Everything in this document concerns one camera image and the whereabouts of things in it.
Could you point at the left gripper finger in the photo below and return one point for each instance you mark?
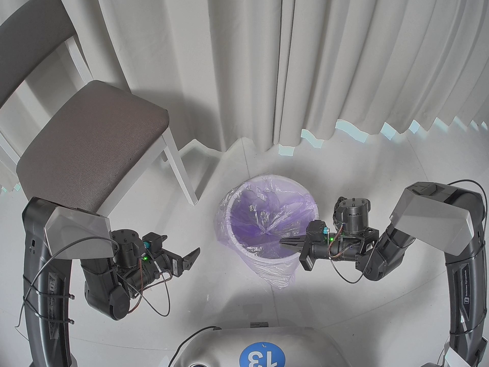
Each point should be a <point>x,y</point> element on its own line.
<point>191,260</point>

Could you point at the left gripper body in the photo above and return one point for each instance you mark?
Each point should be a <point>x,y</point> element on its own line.
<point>164,266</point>

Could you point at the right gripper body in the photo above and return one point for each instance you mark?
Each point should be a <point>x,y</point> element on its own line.
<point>323,250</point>

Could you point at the purple plastic bag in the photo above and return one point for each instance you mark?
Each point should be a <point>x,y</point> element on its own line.
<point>252,208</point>

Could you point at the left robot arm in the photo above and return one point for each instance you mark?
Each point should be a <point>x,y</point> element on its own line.
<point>42,300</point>

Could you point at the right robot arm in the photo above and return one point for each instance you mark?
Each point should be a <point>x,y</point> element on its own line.
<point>431,220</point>

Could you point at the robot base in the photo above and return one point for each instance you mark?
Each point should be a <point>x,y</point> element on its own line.
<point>229,344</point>

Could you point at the white trash bin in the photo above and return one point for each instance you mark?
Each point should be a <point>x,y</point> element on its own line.
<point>267,261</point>

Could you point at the grey padded white chair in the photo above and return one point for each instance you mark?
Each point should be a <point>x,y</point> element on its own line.
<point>91,140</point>

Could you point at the white curtain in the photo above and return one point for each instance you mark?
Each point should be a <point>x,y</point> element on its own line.
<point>172,52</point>
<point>382,52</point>

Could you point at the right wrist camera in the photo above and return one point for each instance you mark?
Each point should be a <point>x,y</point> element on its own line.
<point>317,231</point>

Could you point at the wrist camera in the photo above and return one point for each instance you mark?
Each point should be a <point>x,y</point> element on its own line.
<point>152,243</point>
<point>317,231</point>

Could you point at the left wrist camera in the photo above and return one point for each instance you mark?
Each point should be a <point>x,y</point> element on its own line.
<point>152,243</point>

